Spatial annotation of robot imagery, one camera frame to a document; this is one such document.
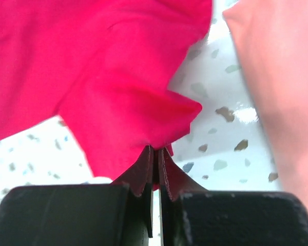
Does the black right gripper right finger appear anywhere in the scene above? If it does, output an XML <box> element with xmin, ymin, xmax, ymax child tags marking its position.
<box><xmin>158</xmin><ymin>149</ymin><xmax>308</xmax><ymax>245</ymax></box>

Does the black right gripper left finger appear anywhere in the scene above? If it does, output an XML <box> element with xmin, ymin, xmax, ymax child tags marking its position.
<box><xmin>0</xmin><ymin>147</ymin><xmax>153</xmax><ymax>246</ymax></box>

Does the magenta t shirt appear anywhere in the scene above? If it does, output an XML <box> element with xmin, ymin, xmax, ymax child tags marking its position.
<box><xmin>0</xmin><ymin>1</ymin><xmax>213</xmax><ymax>179</ymax></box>

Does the folded peach t shirt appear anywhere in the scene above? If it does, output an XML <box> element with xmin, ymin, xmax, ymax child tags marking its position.
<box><xmin>223</xmin><ymin>1</ymin><xmax>308</xmax><ymax>210</ymax></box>

